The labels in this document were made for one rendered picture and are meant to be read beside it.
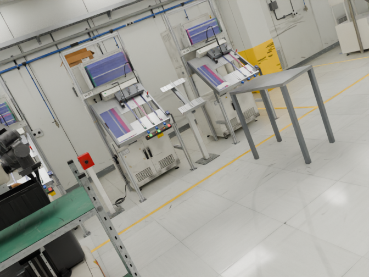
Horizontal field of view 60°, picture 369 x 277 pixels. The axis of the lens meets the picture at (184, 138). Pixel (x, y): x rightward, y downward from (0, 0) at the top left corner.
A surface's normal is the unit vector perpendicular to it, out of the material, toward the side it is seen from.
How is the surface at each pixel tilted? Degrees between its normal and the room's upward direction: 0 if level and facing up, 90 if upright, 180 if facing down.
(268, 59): 91
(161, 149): 90
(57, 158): 90
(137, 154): 90
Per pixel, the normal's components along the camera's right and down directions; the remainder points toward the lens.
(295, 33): 0.44, 0.07
